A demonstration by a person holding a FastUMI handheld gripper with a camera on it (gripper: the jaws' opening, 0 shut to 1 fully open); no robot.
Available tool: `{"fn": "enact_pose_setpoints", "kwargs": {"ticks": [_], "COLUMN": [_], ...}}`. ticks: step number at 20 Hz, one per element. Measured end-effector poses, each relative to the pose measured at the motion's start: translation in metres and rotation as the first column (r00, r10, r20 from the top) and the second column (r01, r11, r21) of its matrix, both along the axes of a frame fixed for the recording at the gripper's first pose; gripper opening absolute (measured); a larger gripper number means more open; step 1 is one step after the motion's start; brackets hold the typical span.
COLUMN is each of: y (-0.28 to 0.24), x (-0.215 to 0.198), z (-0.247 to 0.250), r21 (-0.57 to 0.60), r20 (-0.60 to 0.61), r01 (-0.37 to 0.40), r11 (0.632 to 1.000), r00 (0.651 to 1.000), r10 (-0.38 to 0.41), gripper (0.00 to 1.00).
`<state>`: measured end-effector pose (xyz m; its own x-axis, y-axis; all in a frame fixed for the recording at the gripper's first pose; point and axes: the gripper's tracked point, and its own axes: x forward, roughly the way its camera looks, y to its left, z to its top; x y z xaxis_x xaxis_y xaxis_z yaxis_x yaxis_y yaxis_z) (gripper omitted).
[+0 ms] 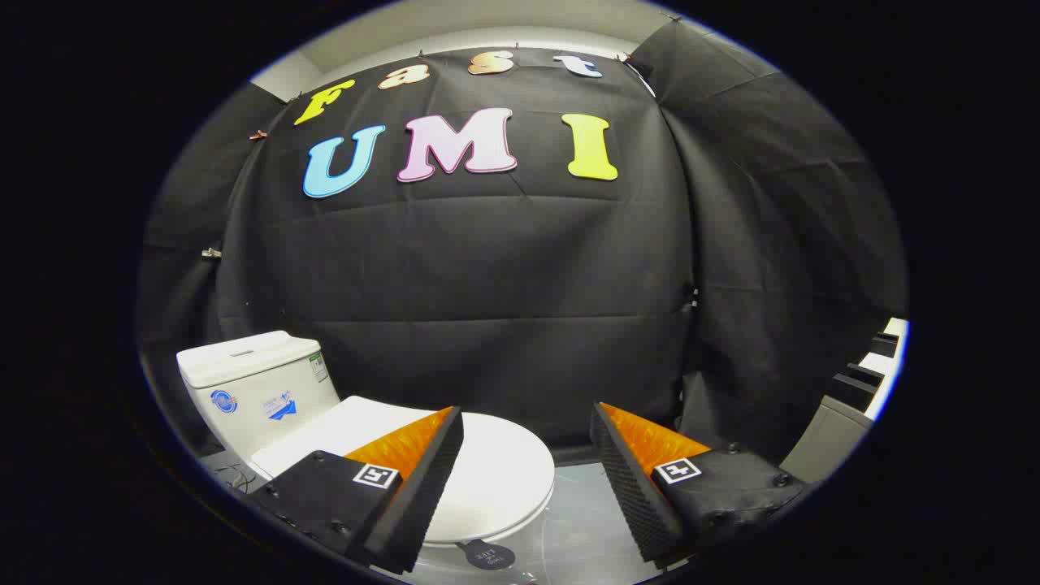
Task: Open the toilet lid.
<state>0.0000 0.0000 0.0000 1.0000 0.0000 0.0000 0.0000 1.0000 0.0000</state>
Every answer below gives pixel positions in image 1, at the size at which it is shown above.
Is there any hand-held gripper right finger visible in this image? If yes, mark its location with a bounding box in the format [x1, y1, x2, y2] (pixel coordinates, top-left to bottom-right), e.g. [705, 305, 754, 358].
[591, 402, 809, 570]

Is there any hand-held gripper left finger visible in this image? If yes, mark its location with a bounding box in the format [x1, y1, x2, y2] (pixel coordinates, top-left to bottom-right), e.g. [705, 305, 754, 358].
[246, 406, 466, 576]

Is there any white toilet lid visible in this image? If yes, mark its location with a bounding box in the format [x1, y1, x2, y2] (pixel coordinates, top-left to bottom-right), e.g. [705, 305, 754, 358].
[249, 396, 557, 545]

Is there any black round lid pull tab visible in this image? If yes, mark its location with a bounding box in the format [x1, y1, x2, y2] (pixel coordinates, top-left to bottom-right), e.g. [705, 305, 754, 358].
[457, 539, 518, 571]

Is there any grey cabinet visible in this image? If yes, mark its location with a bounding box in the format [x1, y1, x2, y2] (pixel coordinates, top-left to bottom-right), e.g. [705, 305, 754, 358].
[780, 396, 874, 486]

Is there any black backdrop cloth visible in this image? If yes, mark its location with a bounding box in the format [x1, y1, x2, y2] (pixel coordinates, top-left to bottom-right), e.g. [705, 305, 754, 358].
[138, 20, 908, 472]

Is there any white shelf with black parts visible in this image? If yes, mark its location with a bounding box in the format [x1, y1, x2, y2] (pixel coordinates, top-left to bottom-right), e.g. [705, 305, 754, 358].
[829, 317, 909, 422]

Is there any thin dark floor cable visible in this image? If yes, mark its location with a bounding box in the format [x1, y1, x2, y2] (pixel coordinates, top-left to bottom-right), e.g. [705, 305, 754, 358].
[213, 463, 254, 494]

